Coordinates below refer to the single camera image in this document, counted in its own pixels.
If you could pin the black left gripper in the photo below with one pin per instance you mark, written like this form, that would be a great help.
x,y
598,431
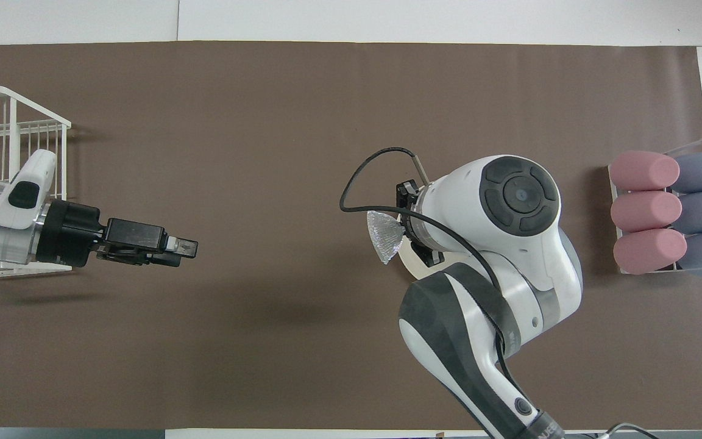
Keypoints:
x,y
134,236

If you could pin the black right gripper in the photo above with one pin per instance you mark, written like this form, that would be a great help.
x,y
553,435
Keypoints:
x,y
406,195

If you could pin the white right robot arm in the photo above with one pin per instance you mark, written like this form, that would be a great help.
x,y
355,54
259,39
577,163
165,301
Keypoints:
x,y
509,256

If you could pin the cream round plate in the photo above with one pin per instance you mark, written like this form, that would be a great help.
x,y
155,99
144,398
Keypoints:
x,y
411,262

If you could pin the brown table mat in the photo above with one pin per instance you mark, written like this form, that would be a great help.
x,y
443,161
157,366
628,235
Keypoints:
x,y
265,152

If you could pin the pink plastic cup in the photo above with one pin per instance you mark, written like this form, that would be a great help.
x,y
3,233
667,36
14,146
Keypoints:
x,y
643,211
649,251
643,171

